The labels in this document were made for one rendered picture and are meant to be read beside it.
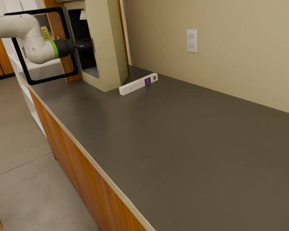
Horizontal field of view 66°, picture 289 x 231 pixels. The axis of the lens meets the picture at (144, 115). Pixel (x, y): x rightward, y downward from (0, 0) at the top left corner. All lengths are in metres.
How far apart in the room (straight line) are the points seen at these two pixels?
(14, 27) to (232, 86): 1.02
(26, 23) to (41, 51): 0.13
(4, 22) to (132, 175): 0.84
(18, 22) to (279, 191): 1.16
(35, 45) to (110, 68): 0.38
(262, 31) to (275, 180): 0.58
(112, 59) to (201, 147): 0.73
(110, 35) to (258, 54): 0.71
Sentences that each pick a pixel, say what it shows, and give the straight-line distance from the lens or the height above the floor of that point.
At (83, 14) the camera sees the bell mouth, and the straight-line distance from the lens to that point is 1.32.
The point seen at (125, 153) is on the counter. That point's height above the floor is 0.94.
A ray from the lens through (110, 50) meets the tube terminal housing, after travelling 1.25.
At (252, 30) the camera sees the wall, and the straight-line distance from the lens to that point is 1.05.
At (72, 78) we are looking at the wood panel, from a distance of 1.59.
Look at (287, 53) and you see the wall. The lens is 1.00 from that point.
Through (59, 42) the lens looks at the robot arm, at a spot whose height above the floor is 1.23.
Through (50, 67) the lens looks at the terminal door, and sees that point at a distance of 1.50.
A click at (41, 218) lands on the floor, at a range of 2.01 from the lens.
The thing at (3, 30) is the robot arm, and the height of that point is 1.33.
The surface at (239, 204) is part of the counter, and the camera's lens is 0.61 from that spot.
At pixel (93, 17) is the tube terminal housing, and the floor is 1.33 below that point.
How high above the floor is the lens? 1.40
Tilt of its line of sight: 28 degrees down
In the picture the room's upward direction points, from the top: 7 degrees counter-clockwise
